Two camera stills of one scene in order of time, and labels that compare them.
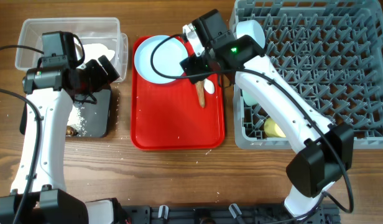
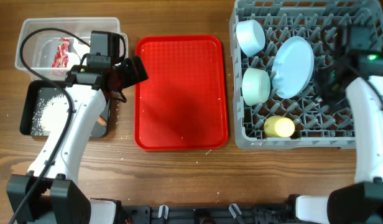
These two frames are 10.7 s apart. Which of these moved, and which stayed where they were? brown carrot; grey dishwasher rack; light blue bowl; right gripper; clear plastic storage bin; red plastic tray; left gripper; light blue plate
Moved: left gripper; brown carrot; right gripper; light blue plate
Stayed: grey dishwasher rack; clear plastic storage bin; light blue bowl; red plastic tray
